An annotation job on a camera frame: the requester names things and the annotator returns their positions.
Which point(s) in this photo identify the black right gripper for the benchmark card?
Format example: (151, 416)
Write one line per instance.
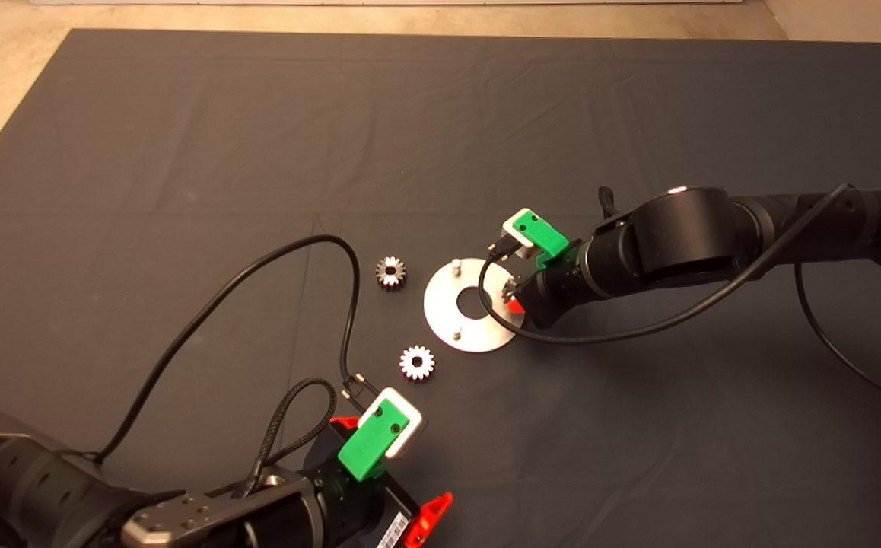
(558, 285)

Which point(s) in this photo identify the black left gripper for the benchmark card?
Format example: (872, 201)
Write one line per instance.
(372, 510)

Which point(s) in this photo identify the small steel planetary gear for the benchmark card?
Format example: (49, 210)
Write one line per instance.
(424, 365)
(510, 288)
(396, 274)

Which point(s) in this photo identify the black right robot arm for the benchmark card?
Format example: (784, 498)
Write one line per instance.
(684, 236)

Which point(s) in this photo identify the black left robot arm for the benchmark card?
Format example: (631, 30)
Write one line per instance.
(30, 479)

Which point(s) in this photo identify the round metal carrier plate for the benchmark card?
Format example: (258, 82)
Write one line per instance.
(440, 320)

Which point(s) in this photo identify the dark grey table cloth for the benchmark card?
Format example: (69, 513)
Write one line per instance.
(182, 152)

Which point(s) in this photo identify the green left camera mount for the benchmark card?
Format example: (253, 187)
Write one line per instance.
(372, 445)

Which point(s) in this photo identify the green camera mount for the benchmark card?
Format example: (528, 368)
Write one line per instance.
(543, 236)
(372, 445)

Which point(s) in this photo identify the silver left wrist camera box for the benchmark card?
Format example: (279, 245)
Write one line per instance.
(412, 430)

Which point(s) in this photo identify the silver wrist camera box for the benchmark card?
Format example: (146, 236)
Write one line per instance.
(412, 430)
(513, 228)

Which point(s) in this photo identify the green right camera mount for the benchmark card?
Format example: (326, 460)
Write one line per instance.
(543, 236)

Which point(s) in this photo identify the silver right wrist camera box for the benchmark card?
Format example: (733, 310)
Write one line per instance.
(513, 228)

